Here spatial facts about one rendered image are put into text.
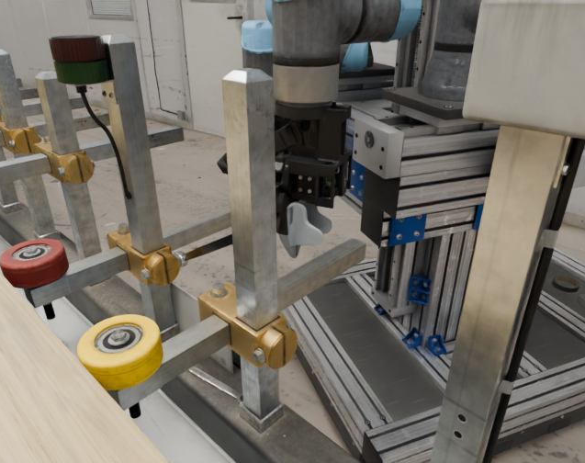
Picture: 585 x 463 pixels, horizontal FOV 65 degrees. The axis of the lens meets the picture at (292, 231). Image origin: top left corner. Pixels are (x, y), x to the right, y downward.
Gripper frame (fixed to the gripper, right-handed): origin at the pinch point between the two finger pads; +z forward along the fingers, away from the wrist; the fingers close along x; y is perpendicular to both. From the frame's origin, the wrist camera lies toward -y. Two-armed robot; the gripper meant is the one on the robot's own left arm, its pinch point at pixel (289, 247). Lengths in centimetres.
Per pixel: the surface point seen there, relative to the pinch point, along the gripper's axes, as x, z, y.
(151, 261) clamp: -5.4, 4.0, -20.0
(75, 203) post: 4.1, 2.8, -45.0
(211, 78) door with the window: 327, 36, -225
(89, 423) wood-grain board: -33.1, 0.5, -3.4
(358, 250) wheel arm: 12.2, 5.2, 6.7
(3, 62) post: 14, -20, -68
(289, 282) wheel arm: -1.4, 4.8, 0.6
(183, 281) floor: 97, 91, -100
